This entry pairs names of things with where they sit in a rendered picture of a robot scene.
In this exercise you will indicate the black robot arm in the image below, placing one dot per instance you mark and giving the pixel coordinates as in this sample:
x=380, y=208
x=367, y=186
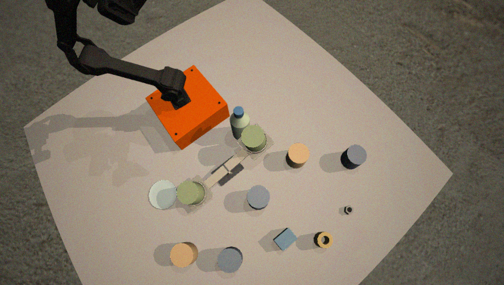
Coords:
x=95, y=61

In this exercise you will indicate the grey cylinder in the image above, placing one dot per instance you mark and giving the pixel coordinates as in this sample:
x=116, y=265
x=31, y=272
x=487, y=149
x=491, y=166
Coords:
x=230, y=259
x=258, y=197
x=354, y=156

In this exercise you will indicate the grey hex nut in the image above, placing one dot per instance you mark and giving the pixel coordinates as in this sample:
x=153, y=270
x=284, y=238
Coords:
x=348, y=209

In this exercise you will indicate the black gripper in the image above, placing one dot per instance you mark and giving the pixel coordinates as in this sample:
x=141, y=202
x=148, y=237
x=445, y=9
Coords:
x=122, y=12

